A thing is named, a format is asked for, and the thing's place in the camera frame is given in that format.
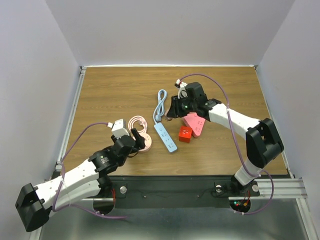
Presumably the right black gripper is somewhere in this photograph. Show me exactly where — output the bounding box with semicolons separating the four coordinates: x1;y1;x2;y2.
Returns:
166;94;197;119

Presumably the pink triangular power strip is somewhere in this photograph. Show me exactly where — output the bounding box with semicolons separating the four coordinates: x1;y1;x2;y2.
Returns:
182;112;206;138

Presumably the pink round power strip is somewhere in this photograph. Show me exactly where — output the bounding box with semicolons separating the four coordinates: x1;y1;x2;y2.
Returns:
139;132;152;153

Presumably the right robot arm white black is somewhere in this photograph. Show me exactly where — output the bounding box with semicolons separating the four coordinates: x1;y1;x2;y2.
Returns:
166;79;284;195

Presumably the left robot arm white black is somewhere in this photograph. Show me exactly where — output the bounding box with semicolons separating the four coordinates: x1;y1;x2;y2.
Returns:
15;128;146;232

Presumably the red cube socket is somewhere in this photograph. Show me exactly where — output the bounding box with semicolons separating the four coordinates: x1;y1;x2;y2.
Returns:
178;126;193;143

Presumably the blue power strip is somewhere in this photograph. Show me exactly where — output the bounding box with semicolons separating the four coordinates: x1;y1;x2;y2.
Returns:
154;122;178;153

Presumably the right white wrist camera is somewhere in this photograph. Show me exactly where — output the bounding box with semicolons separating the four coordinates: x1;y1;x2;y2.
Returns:
174;79;188;99

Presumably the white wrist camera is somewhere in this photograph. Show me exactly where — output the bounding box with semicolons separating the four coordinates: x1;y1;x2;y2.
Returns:
174;79;188;99
107;119;130;139

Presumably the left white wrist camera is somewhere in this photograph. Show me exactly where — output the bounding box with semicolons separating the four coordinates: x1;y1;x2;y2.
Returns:
107;119;130;139

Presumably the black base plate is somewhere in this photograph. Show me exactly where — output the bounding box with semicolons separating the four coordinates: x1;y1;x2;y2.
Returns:
109;175;260;209

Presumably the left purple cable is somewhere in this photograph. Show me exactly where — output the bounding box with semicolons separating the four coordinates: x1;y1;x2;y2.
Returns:
51;121;128;220

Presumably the purple cable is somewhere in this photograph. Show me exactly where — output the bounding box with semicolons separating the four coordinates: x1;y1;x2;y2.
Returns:
179;72;275;216
51;121;128;220

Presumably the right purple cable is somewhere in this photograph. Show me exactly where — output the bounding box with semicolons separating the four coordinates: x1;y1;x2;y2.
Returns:
179;72;275;216

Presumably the aluminium rail frame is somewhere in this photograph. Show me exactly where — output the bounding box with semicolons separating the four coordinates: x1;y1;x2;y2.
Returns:
30;66;308;240

